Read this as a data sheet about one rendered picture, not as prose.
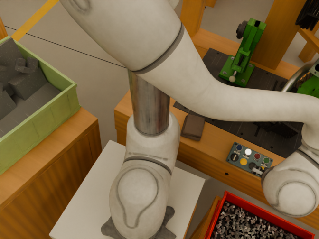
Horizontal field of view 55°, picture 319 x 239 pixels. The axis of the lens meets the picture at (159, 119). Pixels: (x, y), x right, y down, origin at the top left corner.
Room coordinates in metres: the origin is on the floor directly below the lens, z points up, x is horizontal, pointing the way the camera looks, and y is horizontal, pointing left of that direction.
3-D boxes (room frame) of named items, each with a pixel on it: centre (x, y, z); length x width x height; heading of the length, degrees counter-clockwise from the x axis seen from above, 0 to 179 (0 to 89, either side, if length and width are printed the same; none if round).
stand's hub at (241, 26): (1.06, -0.27, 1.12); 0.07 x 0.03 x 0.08; 160
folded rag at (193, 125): (0.68, -0.13, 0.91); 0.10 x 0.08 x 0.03; 171
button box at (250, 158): (0.58, -0.35, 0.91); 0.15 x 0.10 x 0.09; 70
